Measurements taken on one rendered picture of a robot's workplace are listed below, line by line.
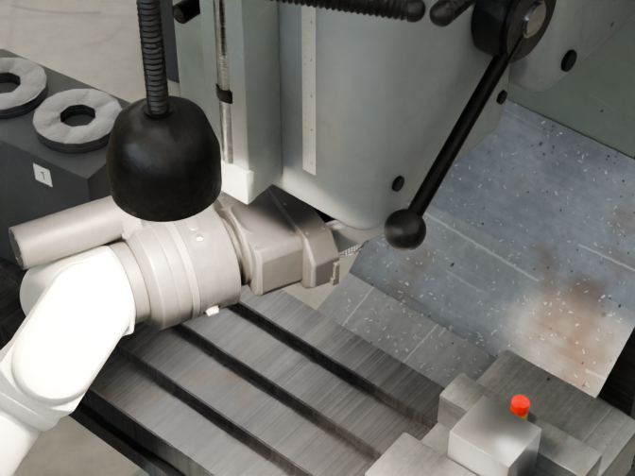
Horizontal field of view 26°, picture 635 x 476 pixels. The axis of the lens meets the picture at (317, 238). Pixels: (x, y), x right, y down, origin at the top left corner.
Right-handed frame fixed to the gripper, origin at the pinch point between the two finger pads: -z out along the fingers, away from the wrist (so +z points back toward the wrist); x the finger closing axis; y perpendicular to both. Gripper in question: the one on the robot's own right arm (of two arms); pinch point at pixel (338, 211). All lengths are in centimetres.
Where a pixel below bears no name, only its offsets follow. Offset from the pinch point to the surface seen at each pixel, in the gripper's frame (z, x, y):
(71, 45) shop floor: -37, 202, 123
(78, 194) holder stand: 14.3, 26.7, 13.5
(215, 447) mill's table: 10.6, 3.7, 29.5
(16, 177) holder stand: 18.5, 34.1, 15.4
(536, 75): -13.5, -6.2, -13.6
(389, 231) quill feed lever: 4.3, -14.9, -11.8
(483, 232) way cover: -26.7, 14.7, 26.0
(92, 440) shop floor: 2, 84, 124
